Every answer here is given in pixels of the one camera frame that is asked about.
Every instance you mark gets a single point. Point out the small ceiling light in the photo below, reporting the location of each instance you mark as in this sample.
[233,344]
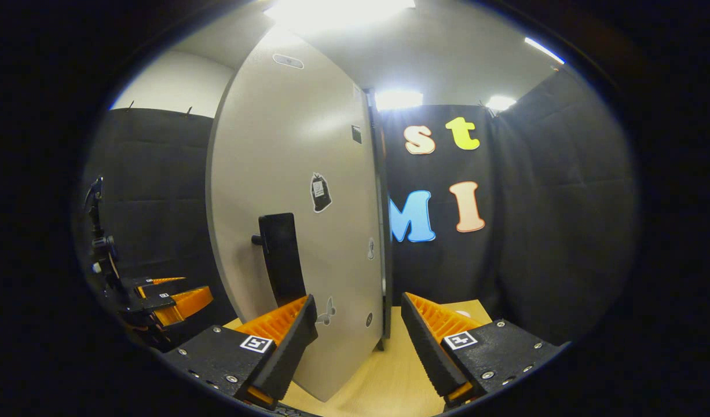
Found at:
[501,102]
[398,99]

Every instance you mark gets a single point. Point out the large ceiling light panel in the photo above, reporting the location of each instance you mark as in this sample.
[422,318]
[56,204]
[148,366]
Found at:
[337,11]

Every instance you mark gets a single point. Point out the white face figure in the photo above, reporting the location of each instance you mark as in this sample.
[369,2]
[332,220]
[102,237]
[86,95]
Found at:
[463,313]

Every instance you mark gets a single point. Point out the grey cabinet door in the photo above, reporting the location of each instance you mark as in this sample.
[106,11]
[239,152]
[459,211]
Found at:
[285,145]

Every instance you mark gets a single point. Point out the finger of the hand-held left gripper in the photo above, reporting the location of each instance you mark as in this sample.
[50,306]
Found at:
[152,302]
[164,288]

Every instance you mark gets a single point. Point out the long ceiling light strip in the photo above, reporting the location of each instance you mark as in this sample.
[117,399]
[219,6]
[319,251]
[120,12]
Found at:
[544,50]

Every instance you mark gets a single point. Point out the black backdrop cloth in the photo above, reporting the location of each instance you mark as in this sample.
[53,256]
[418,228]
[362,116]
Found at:
[563,231]

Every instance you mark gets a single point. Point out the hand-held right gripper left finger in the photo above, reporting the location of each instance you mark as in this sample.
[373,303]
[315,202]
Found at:
[288,347]

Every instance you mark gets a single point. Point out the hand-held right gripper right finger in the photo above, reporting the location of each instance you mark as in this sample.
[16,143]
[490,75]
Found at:
[427,347]

